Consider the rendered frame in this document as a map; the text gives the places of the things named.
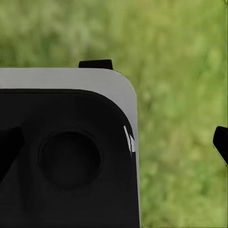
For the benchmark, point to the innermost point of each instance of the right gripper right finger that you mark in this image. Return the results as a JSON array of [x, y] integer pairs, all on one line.
[[220, 141]]

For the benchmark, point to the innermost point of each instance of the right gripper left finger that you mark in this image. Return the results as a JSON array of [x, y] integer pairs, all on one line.
[[11, 142]]

